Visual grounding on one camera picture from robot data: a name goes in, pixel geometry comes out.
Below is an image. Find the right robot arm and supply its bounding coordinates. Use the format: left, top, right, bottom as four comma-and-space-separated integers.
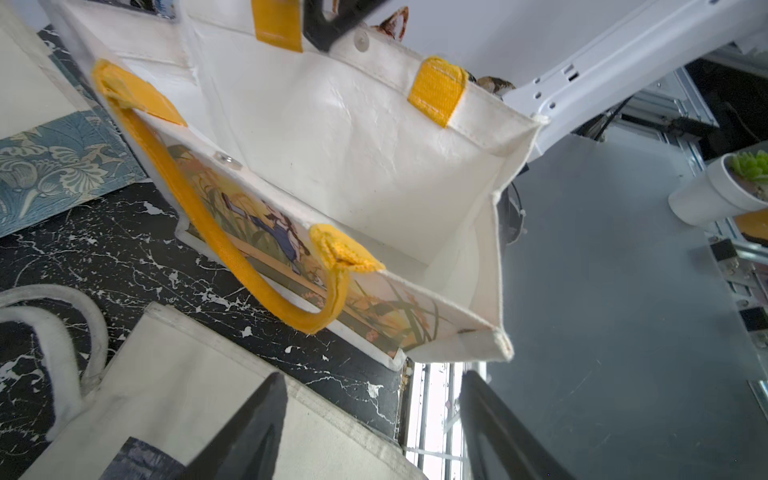
287, 1, 767, 165

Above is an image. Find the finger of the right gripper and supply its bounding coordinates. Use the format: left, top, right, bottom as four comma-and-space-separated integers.
303, 0, 387, 52

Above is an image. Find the cream bag with blue handles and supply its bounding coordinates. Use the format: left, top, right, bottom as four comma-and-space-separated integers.
1, 1, 147, 236

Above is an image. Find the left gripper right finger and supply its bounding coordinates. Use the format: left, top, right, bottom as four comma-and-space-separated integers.
459, 370, 573, 479

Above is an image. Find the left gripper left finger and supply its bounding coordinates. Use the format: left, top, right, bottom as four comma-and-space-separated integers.
180, 372, 288, 479

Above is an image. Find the white bag with yellow handles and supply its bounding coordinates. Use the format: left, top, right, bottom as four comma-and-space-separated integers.
44, 1, 548, 363

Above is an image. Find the cream canvas bag with print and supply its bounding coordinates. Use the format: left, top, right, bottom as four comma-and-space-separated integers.
1, 284, 422, 479

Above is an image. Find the small potted succulent plant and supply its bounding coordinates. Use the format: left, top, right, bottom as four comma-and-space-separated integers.
668, 151, 767, 226

